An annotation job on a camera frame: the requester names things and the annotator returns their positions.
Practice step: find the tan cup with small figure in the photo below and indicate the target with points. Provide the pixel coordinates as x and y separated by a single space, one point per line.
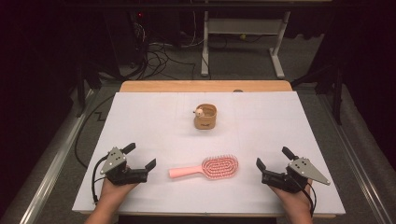
205 121

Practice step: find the white metal stand frame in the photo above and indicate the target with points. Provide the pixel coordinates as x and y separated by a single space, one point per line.
243 26

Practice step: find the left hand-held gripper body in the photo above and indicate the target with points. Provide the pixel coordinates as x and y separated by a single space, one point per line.
124 175

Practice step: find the white table board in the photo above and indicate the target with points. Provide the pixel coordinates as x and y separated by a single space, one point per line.
149 124

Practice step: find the small yellow object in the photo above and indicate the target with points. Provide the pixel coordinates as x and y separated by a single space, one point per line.
243 36

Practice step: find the metal floor rail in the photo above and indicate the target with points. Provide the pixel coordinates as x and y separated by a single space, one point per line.
53 168
351 155

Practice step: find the person's right hand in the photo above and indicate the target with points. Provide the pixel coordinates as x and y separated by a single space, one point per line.
292 200

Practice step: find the person's left hand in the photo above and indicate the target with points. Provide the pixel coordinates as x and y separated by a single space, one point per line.
116 191

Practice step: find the dark metal stand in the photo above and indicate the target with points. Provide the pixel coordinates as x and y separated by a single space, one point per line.
81 90
337 93

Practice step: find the pink hairbrush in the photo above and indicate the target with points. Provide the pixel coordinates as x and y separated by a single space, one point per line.
218 166

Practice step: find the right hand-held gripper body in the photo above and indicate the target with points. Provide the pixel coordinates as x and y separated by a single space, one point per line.
299 174

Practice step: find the black computer tower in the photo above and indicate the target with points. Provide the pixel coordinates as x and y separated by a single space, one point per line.
124 34

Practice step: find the wooden table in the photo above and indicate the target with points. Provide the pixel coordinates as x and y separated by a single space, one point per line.
186 86

